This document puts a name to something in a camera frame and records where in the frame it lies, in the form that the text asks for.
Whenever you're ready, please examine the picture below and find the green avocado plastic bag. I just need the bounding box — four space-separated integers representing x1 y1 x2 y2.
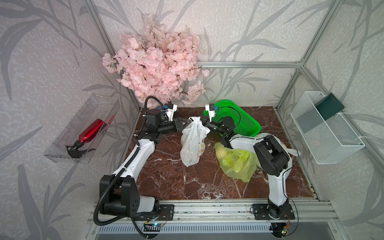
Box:
215 143 261 183

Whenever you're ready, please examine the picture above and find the white printed plastic bag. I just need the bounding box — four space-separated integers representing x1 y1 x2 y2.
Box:
254 133 301 175

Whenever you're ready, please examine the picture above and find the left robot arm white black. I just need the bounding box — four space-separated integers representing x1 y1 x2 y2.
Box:
93 109 191 226

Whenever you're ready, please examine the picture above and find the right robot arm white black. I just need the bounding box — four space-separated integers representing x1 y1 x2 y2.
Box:
203 117 297 220

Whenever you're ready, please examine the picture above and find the green plastic basket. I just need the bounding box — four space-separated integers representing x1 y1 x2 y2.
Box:
202 100 261 137

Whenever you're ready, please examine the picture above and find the pink cherry blossom bouquet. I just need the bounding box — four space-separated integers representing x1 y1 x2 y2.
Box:
102 15 210 105

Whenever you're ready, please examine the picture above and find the red spray bottle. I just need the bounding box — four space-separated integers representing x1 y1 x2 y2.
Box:
66 119 105 159

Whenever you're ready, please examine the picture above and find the dark green card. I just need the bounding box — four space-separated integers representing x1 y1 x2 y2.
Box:
315 93 345 121

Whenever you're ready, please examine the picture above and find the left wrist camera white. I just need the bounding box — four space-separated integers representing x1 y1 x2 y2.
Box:
164 104 178 122

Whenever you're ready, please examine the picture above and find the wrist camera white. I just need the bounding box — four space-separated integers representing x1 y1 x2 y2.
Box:
205 104 216 122
164 104 178 122

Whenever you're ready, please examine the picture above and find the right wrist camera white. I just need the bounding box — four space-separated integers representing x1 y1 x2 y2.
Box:
205 104 216 122

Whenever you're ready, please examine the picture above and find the clear wall tray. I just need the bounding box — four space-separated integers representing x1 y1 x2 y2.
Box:
44 94 121 164

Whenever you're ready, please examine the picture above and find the white wire mesh basket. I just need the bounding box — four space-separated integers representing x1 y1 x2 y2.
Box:
291 91 366 165

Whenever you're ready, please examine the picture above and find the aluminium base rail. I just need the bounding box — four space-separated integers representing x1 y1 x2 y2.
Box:
86 198 341 224

